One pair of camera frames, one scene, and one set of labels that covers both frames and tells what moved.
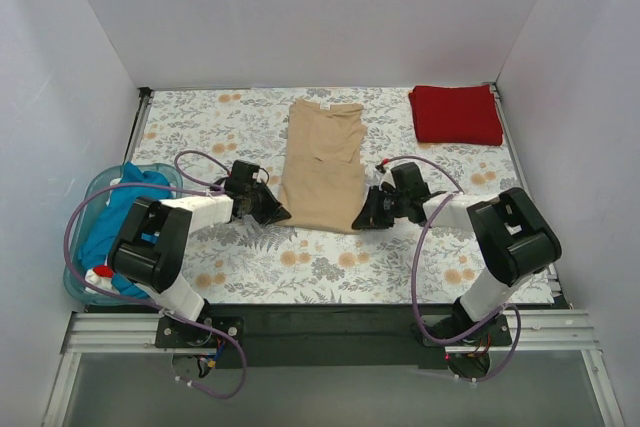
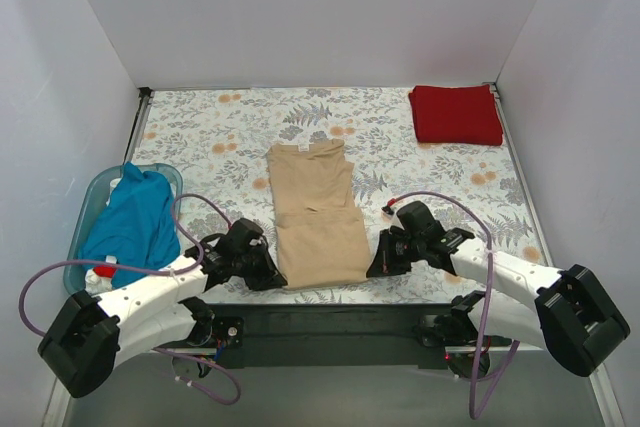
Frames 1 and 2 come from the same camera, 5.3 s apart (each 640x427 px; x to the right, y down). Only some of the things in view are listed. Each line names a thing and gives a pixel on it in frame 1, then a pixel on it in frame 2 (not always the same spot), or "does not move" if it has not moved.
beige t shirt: (322, 183) to (319, 223)
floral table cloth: (198, 137) does not move
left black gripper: (263, 203) to (257, 267)
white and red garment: (100, 276) does not move
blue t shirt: (110, 215) does not move
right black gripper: (379, 207) to (395, 254)
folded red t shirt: (465, 115) does not move
